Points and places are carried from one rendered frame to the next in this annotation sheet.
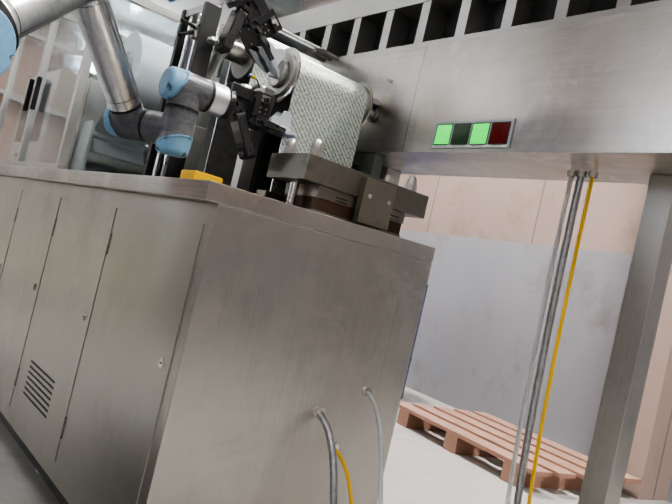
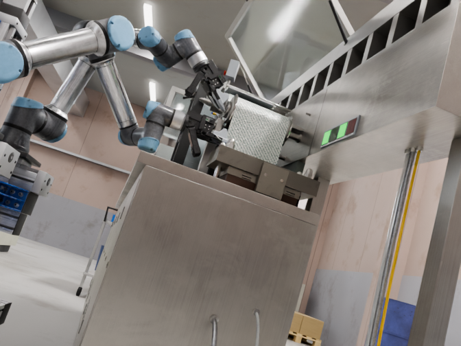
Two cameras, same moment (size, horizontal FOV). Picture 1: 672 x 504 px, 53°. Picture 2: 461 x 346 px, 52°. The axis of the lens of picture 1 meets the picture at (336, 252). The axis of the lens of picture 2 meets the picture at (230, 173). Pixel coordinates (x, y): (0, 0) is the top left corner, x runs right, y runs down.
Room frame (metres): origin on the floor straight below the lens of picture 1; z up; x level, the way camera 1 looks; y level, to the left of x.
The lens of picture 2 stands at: (0.10, -0.66, 0.60)
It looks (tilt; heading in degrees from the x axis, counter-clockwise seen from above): 12 degrees up; 26
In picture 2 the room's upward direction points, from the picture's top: 18 degrees clockwise
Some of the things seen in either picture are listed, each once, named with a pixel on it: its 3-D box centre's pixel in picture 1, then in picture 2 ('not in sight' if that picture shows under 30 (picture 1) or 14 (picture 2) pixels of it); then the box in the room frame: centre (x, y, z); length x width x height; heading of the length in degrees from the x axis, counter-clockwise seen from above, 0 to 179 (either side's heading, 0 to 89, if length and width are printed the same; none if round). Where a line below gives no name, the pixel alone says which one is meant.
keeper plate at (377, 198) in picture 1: (375, 204); (272, 181); (1.65, -0.07, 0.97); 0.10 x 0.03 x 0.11; 128
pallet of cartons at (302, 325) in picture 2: not in sight; (288, 323); (8.02, 1.39, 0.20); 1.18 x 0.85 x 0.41; 31
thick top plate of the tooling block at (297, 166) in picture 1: (350, 186); (262, 174); (1.72, 0.00, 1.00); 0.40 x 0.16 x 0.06; 128
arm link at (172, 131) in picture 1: (170, 130); (148, 136); (1.55, 0.43, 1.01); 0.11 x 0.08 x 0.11; 70
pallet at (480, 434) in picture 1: (503, 446); not in sight; (3.83, -1.16, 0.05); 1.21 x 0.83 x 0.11; 27
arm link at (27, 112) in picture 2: not in sight; (25, 113); (1.46, 1.00, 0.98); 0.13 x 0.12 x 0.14; 0
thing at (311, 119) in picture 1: (321, 138); (252, 147); (1.79, 0.11, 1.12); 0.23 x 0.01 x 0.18; 128
